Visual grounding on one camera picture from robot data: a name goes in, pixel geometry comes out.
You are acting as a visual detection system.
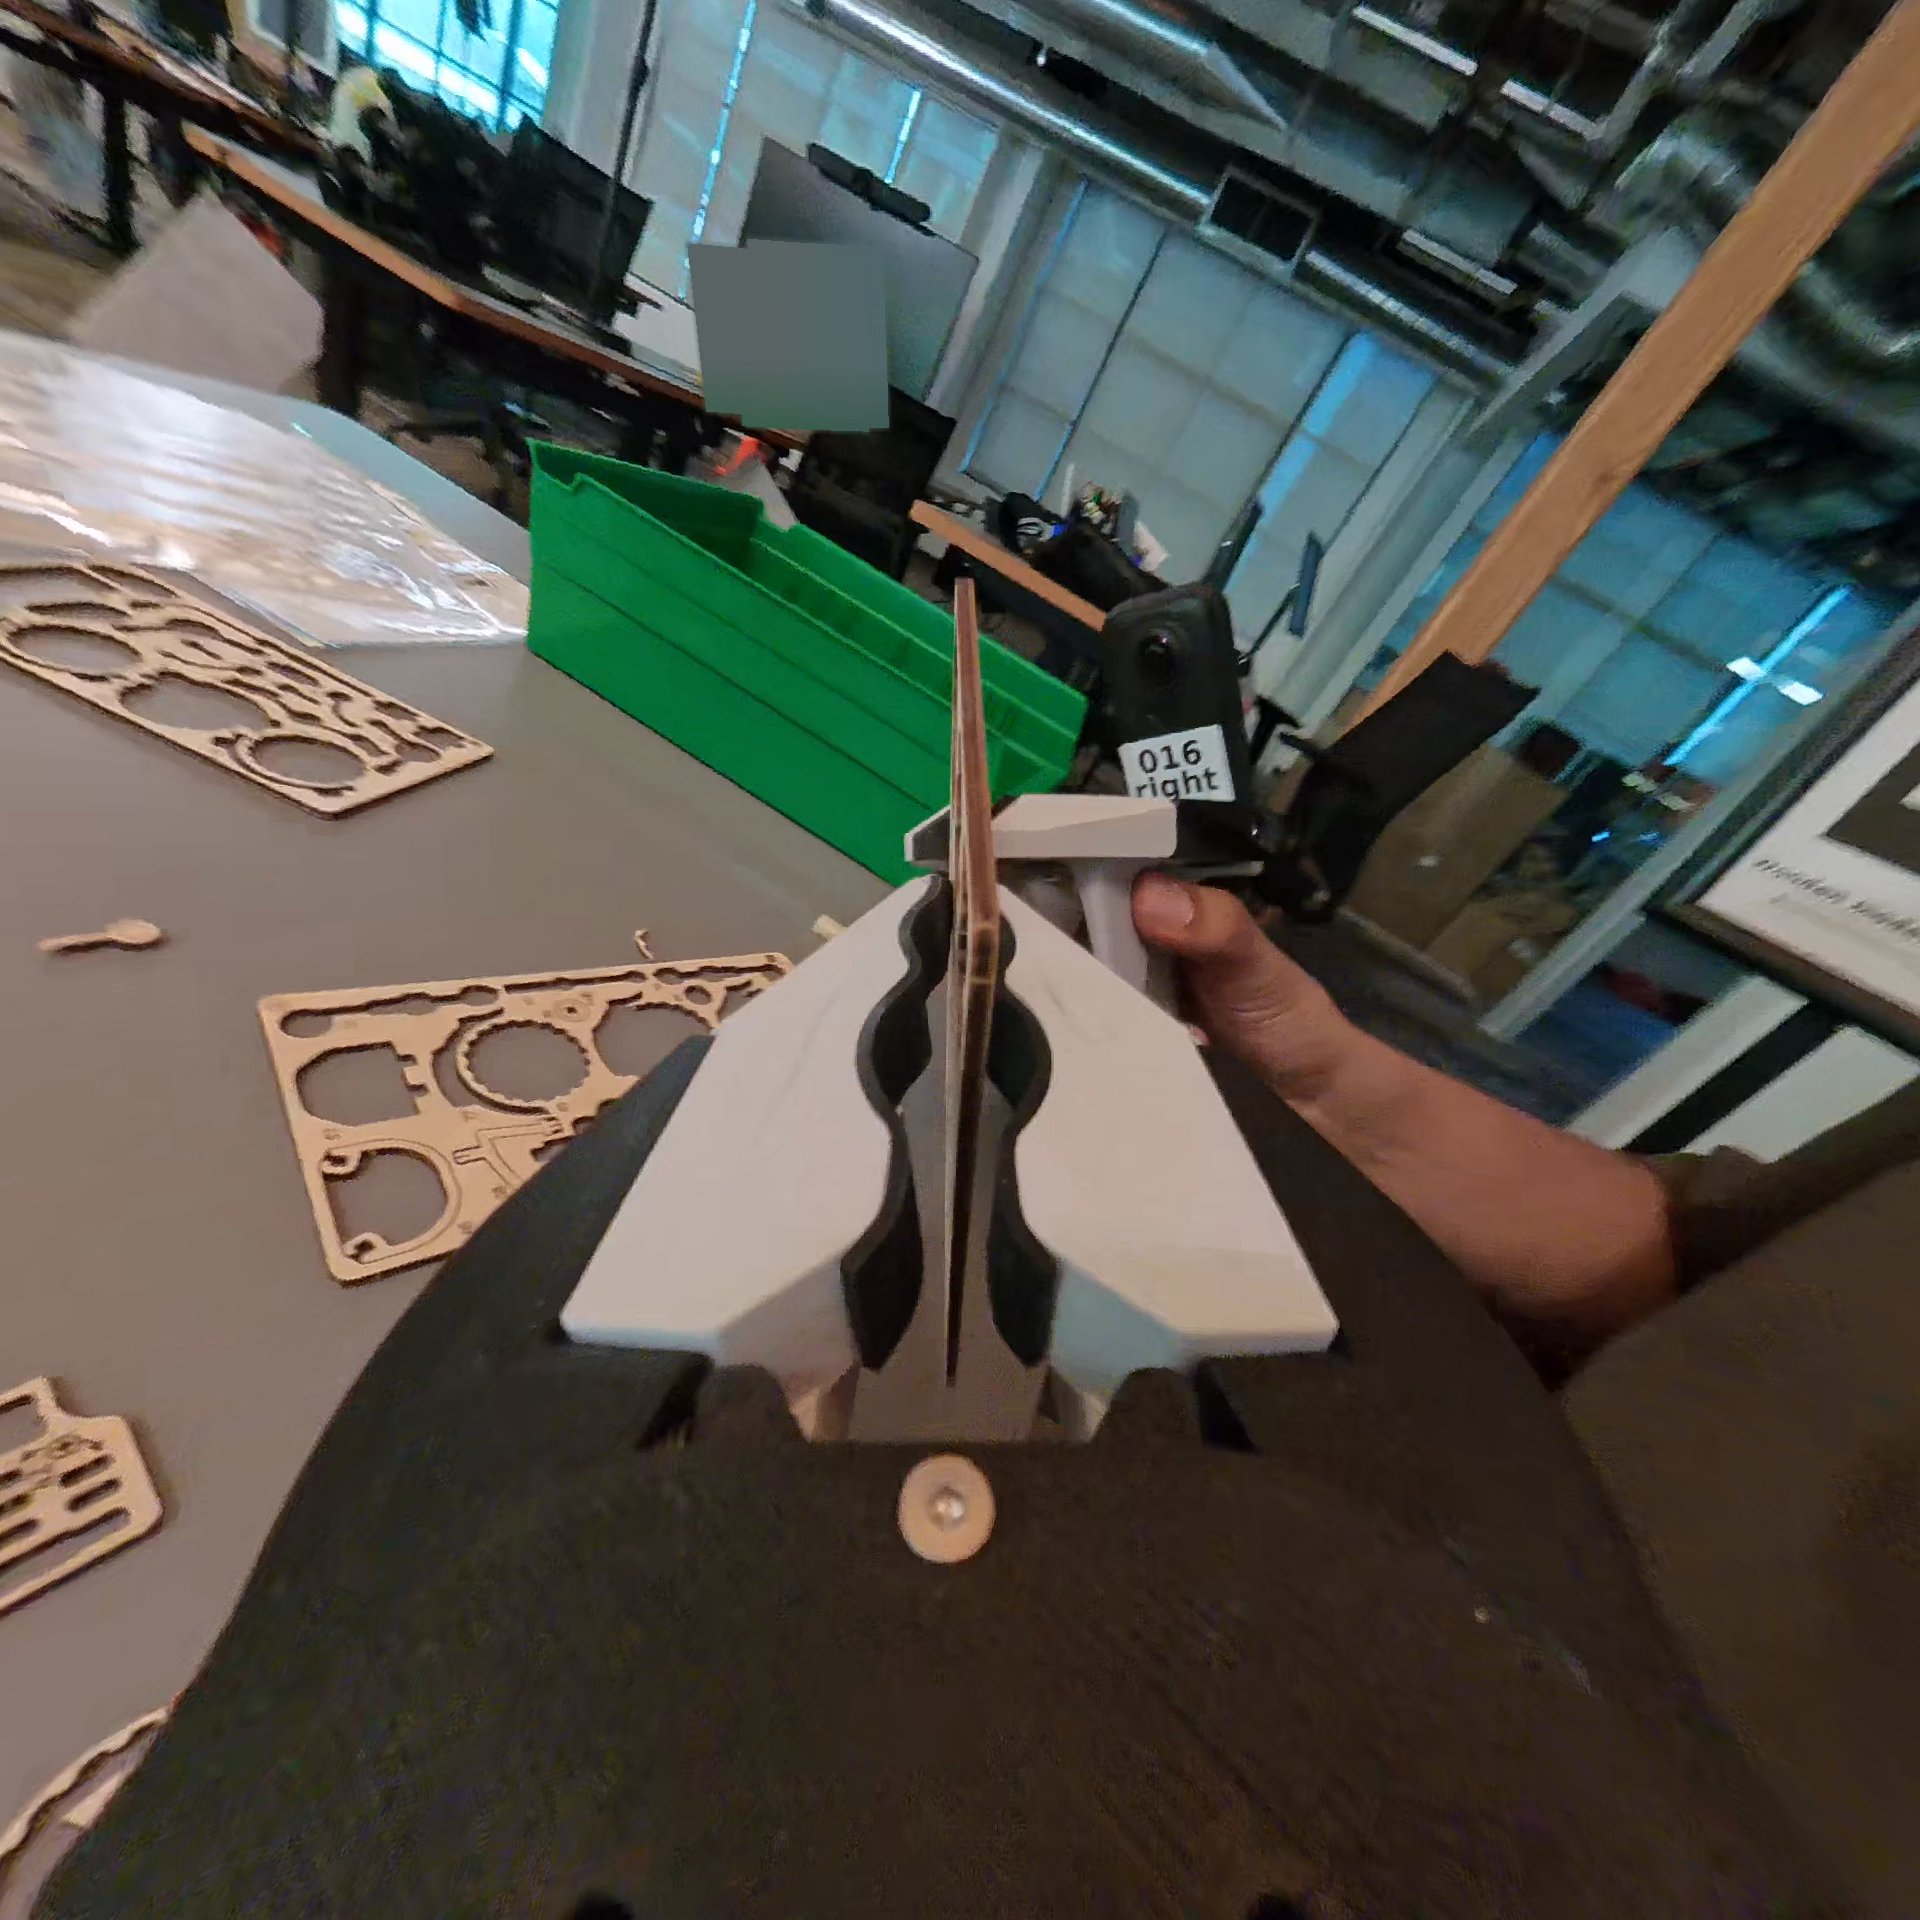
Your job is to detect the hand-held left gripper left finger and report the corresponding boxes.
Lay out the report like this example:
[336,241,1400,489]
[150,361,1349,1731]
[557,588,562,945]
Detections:
[557,874,954,1447]

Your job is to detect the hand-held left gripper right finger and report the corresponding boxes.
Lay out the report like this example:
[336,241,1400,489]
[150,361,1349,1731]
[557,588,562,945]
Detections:
[984,899,1339,1443]

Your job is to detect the wooden sheet with uncut gears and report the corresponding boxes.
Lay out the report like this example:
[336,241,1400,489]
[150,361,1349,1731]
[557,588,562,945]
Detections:
[942,576,1001,1386]

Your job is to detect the wooden sheet with gear holes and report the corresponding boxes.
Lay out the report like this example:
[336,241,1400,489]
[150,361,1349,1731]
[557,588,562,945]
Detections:
[259,950,797,1287]

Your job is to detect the person's right forearm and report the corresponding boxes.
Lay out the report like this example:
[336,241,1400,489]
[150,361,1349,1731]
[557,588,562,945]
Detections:
[1283,1041,1920,1386]

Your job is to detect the grey desk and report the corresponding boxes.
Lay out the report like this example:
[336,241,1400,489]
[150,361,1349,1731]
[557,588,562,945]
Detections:
[0,325,931,1802]

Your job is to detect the person's right hand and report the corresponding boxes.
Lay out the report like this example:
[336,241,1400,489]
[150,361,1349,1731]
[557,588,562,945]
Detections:
[1126,874,1363,1108]

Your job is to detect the black bag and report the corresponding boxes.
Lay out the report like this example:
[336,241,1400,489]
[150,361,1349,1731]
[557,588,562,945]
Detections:
[991,493,1154,612]

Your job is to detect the black office chair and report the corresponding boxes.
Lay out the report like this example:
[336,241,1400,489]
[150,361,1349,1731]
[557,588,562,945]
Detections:
[1256,650,1541,922]
[791,391,960,583]

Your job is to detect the green plastic bin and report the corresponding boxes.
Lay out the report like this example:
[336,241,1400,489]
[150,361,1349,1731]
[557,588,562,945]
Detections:
[526,437,1091,890]

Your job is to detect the cardboard box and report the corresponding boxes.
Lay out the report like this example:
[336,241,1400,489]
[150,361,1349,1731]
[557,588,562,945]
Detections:
[1422,878,1593,997]
[1349,746,1572,944]

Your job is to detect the black computer monitor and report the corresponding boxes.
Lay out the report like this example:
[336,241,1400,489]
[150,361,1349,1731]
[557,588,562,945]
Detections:
[741,137,981,404]
[503,121,652,322]

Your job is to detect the wooden sheet, three oval holes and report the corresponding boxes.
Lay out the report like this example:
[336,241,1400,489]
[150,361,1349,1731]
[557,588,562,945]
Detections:
[0,559,495,819]

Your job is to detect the black webcam bar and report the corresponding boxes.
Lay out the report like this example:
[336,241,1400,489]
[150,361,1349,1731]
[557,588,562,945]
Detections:
[808,141,933,224]

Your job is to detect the wooden piece with grid slots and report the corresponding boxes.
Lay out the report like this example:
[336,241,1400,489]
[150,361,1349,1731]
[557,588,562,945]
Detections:
[0,1379,168,1620]

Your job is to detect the framed marker sign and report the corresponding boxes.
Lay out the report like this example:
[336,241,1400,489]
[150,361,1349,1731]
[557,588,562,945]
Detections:
[1693,717,1920,1059]

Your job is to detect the person's brown sweater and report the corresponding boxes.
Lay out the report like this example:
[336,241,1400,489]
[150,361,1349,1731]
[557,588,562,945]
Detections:
[1551,1197,1920,1920]

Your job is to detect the wooden top office table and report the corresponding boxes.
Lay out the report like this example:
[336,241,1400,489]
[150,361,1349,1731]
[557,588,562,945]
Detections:
[179,121,797,468]

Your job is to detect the clear plastic wrap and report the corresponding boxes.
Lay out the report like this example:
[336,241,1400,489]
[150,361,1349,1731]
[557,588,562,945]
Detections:
[0,325,529,650]

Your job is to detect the fan-shaped wooden model part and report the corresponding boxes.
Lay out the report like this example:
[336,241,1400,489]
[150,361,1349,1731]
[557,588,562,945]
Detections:
[0,1708,171,1876]

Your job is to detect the wooden post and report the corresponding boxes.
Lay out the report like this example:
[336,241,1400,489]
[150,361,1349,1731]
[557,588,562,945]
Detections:
[1318,0,1920,758]

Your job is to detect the silver air duct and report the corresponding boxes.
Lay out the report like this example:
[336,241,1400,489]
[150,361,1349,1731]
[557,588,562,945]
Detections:
[839,0,1920,375]

